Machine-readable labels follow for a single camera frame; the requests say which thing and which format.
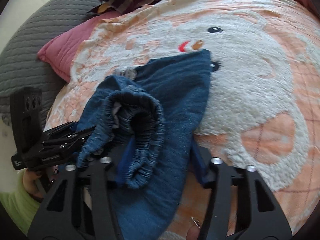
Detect peach bear pattern blanket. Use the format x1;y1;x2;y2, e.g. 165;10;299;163
46;0;319;233

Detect green sleeve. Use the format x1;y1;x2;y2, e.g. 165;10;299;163
1;169;40;235

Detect pink quilted pillow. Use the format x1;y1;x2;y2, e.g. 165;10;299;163
37;11;121;82

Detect grey quilted headboard cover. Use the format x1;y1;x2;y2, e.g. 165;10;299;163
1;0;98;126

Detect blue denim lace-trimmed pants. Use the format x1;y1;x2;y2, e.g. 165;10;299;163
76;49;212;239

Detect left hand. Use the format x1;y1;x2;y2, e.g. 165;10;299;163
22;168;43;203

